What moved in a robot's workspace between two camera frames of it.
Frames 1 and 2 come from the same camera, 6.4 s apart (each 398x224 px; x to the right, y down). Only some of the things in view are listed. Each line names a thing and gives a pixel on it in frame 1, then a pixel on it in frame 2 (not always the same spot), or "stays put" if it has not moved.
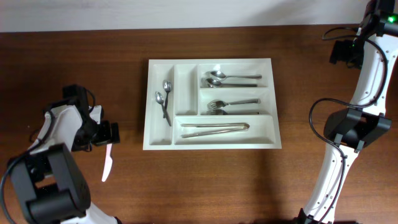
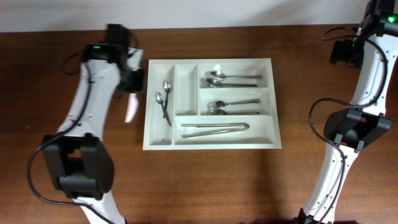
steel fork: [219, 111] stays put
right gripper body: [348, 50] stays put
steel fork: [219, 103] stays put
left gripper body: [102, 134] -> [133, 81]
